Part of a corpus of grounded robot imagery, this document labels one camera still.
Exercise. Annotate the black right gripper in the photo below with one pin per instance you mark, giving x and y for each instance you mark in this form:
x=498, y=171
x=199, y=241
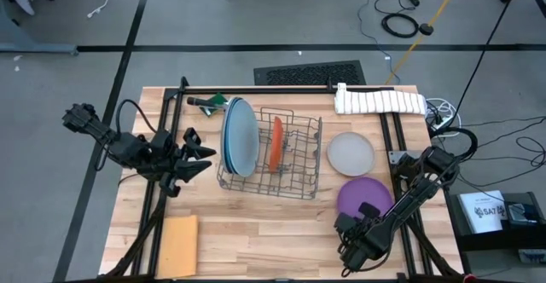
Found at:
x=360, y=229

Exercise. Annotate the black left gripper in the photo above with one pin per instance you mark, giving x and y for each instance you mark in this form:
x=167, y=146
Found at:
x=166, y=163

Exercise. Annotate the large blue plate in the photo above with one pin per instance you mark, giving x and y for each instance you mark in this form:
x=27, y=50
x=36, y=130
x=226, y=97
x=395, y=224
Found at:
x=227, y=146

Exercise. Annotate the large grey plate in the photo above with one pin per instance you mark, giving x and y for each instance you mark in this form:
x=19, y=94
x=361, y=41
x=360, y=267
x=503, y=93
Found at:
x=222, y=138

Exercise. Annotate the small purple plate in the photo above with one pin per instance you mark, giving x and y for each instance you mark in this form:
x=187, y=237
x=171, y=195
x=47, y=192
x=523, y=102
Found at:
x=362, y=193

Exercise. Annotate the large light teal plate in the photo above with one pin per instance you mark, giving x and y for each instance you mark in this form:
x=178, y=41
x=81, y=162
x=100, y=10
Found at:
x=245, y=138

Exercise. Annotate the small beige plate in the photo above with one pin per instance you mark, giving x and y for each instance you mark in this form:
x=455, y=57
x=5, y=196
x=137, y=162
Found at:
x=350, y=154

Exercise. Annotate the small orange plate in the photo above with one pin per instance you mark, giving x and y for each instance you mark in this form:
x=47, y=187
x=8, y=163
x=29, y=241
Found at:
x=276, y=146

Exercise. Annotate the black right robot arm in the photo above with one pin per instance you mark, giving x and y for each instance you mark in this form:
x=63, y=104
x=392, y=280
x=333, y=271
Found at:
x=409, y=202

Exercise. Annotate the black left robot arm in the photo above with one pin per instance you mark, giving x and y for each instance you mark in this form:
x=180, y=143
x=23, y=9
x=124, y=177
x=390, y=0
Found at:
x=123, y=148

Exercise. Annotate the green sponge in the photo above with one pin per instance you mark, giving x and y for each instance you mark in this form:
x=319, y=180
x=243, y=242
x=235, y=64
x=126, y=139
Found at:
x=217, y=99

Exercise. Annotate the grey metal mounting plate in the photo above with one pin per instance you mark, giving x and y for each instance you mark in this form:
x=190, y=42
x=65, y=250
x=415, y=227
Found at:
x=396, y=157

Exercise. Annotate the yellow-orange cloth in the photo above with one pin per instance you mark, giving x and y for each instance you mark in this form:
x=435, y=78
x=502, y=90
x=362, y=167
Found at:
x=178, y=246

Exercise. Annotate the white printed booklet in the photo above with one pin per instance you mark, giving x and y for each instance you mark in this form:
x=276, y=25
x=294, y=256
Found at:
x=482, y=212

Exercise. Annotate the white striped towel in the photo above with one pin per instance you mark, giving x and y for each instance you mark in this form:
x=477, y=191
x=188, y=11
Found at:
x=379, y=103

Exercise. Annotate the black storage box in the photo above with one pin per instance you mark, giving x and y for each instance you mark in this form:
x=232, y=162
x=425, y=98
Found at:
x=490, y=242

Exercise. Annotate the black floor mat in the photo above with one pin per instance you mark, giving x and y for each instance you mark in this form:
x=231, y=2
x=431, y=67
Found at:
x=307, y=74

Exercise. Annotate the grey furniture base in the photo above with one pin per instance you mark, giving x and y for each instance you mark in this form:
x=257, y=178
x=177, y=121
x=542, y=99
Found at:
x=38, y=49

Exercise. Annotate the black metal table frame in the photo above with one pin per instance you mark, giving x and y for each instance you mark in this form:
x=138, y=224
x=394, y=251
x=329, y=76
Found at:
x=277, y=90

